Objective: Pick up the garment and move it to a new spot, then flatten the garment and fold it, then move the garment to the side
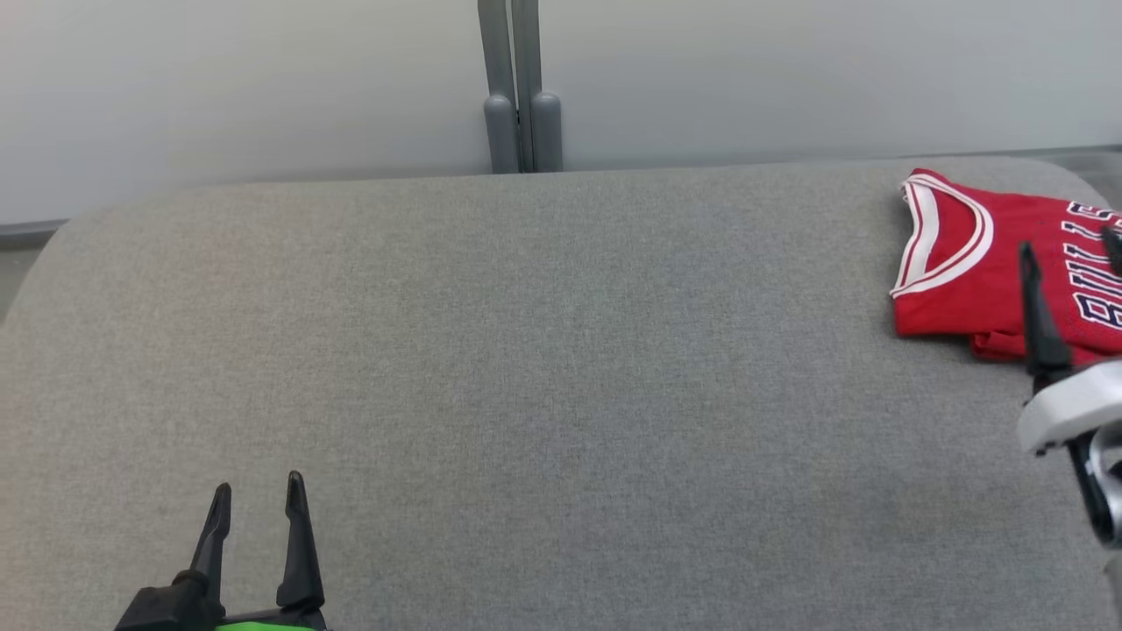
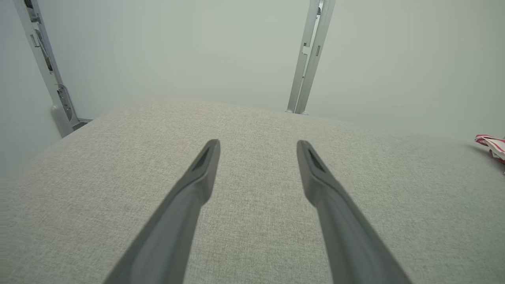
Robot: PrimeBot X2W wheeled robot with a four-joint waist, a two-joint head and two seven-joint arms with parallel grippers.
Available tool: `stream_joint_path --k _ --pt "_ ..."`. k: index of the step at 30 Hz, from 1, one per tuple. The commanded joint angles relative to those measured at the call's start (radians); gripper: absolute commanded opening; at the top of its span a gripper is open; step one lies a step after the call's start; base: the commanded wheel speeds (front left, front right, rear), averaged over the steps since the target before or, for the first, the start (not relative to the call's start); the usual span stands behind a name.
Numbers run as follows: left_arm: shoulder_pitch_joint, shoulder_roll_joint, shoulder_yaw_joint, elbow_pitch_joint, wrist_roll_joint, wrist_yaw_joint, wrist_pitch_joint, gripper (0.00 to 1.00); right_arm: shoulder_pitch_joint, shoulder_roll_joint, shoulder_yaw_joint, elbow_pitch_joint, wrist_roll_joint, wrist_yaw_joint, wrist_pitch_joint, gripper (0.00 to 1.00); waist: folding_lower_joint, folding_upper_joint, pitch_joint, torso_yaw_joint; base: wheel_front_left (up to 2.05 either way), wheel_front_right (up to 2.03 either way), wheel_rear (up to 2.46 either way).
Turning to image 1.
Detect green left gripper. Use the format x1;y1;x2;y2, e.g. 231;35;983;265
114;473;330;631

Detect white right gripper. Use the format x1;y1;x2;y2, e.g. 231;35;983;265
1017;223;1122;455

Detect grey fabric sofa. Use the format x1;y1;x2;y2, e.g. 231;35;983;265
0;156;1122;631

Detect red white basketball jersey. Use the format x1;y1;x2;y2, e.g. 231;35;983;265
890;168;1122;365

